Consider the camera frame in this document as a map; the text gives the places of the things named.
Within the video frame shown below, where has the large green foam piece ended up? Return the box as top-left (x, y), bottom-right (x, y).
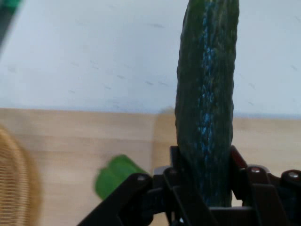
top-left (0, 0), bottom-right (24, 49)

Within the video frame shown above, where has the woven wicker basket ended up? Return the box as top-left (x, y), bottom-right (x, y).
top-left (0, 124), bottom-right (44, 226)

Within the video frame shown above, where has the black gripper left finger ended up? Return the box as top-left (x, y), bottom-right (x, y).
top-left (77, 145), bottom-right (217, 226)

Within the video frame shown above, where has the green bell pepper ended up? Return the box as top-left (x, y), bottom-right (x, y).
top-left (94, 154), bottom-right (149, 201)

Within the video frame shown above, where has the wooden cutting board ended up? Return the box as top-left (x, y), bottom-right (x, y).
top-left (0, 107), bottom-right (301, 226)

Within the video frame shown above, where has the long dark green cucumber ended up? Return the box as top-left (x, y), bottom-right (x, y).
top-left (174, 0), bottom-right (240, 208)

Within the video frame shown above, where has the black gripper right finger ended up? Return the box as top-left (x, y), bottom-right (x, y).
top-left (229, 145), bottom-right (301, 226)

